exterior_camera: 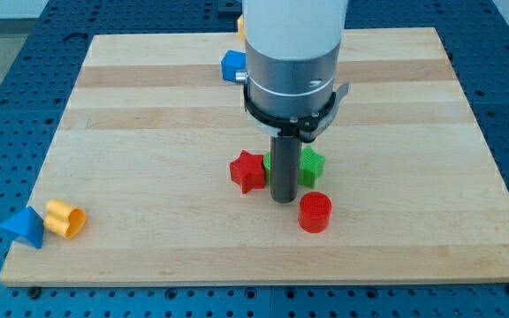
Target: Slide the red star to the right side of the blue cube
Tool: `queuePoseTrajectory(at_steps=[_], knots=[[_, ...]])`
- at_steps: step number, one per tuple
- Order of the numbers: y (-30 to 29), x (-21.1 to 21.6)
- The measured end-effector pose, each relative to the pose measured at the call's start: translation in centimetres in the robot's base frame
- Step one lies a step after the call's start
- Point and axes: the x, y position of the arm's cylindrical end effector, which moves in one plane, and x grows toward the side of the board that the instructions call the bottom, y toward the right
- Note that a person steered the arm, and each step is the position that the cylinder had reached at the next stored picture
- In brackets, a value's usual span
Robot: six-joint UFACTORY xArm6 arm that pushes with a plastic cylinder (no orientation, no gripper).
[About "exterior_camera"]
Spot yellow block behind arm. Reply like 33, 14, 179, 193
236, 15, 246, 41

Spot wooden board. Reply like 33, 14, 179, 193
0, 27, 509, 287

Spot yellow heart-shaped block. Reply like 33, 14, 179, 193
43, 199, 87, 239

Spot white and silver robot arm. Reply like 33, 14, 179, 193
236, 0, 349, 203

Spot red star block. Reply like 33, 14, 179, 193
229, 150, 266, 194

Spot blue perforated table plate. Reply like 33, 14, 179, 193
0, 0, 509, 317

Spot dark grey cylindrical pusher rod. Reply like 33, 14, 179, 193
270, 137, 300, 203

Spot blue triangle block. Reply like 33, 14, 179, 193
0, 207, 44, 249

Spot black clamp ring mount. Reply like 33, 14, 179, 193
243, 83, 350, 143

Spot green star block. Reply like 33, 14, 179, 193
262, 145, 326, 190

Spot blue cube block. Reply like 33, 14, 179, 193
220, 50, 247, 82

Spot red cylinder block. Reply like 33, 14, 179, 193
298, 192, 333, 233

